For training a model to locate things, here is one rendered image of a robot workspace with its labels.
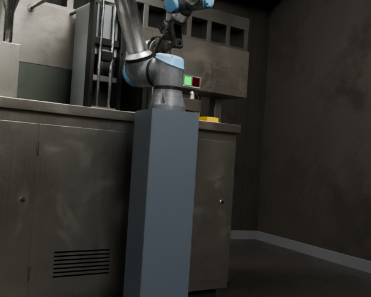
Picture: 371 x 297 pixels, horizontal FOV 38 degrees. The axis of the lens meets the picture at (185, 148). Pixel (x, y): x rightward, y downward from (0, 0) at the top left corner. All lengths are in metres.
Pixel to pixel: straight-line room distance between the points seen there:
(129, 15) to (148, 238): 0.87
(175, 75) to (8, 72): 0.76
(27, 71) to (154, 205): 1.08
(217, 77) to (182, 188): 1.41
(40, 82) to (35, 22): 0.30
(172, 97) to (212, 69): 1.27
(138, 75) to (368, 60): 2.40
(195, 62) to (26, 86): 1.06
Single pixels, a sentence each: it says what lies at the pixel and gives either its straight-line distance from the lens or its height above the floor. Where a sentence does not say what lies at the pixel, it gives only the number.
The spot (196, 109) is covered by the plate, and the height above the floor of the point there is 0.98.
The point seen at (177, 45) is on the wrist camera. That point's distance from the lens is 2.58.
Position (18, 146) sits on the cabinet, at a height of 0.72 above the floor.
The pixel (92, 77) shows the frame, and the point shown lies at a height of 1.04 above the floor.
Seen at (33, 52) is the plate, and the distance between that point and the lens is 2.81.
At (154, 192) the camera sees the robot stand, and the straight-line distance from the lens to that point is 2.05.
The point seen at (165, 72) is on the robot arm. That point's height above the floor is 1.05.
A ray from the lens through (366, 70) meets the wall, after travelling 4.27.
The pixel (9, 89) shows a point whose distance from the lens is 2.47.
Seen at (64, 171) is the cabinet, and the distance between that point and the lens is 2.20.
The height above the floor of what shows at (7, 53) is 1.12.
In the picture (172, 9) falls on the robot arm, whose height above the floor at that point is 1.37.
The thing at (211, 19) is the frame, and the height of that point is 1.59.
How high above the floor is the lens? 0.71
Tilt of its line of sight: 1 degrees up
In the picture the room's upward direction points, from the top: 4 degrees clockwise
